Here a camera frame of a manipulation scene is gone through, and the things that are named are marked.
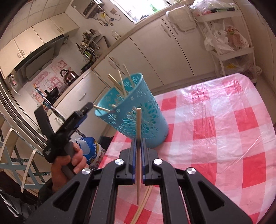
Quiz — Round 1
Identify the teal perforated utensil basket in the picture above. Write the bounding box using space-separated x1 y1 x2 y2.
95 73 169 148

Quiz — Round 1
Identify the person's left hand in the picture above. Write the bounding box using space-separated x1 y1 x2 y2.
51 142 88 192

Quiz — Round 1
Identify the black wok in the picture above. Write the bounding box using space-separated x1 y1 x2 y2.
45 87 59 105

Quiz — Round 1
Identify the blue white plastic bag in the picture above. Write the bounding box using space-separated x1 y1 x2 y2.
74 137 102 169

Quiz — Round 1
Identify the steel kettle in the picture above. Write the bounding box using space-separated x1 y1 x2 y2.
60 70 79 86

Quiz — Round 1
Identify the blue cream folding shelf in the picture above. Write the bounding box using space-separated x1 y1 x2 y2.
1 117 51 196

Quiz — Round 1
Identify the dish drying rack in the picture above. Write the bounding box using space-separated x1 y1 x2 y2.
75 29 110 63

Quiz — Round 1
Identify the black range hood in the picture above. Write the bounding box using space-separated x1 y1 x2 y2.
11 34 69 85

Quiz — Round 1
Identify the clear plastic bottle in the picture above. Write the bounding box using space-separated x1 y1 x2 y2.
111 30 121 40

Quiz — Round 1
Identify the green dish soap bottle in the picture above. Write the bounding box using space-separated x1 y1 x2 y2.
150 4 158 12

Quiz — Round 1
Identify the white hanging trash bin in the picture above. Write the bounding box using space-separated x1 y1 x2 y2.
166 6 197 32

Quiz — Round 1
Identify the white rolling storage cart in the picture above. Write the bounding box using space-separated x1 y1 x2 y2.
190 1 260 84

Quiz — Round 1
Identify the mop handle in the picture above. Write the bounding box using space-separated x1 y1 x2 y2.
47 94 85 132

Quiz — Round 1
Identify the wall gas water heater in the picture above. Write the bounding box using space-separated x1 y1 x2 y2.
82 0 104 19

